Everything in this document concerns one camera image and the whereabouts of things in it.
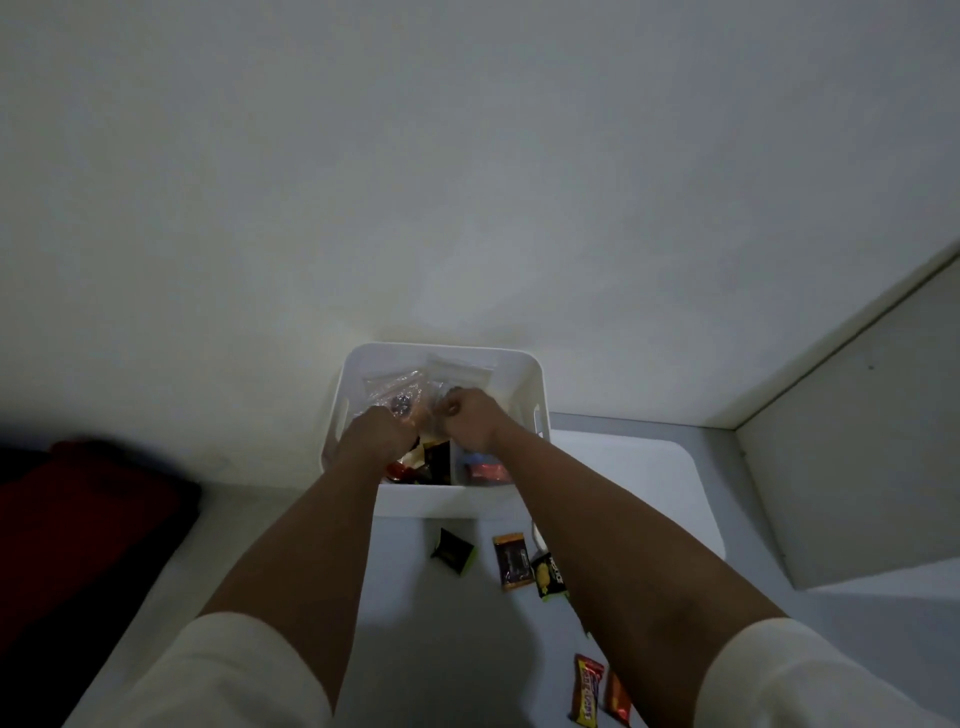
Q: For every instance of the white bin lid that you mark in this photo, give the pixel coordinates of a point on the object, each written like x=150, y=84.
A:
x=637, y=480

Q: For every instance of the person's right hand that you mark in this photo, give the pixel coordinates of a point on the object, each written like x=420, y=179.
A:
x=469, y=420

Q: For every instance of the white shelf cabinet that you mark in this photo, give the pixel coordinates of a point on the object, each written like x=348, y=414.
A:
x=862, y=465

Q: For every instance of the person's white shirt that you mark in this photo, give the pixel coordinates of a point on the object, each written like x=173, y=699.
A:
x=225, y=675

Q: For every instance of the clear bag of orange snacks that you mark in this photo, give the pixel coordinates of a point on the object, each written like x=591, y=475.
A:
x=390, y=386

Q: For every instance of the person's left forearm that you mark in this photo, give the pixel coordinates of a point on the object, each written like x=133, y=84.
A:
x=300, y=555

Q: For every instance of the cluster of dark candy packets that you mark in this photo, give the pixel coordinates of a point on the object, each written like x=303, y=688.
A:
x=454, y=551

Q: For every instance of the clear bag of dark snacks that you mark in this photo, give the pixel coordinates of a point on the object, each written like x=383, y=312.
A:
x=457, y=371

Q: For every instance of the small red snack packet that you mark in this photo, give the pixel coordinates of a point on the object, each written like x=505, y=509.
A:
x=489, y=471

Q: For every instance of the white lidded storage box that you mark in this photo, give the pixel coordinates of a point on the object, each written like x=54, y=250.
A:
x=442, y=502

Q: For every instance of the red yellow candy bar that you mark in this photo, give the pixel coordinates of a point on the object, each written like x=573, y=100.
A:
x=397, y=471
x=587, y=688

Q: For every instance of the dark red blanket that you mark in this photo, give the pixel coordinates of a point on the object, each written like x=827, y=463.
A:
x=75, y=540

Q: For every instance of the person's left hand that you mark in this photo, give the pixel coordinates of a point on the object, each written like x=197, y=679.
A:
x=375, y=442

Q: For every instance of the person's right forearm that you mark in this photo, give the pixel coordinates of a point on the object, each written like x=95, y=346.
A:
x=637, y=577

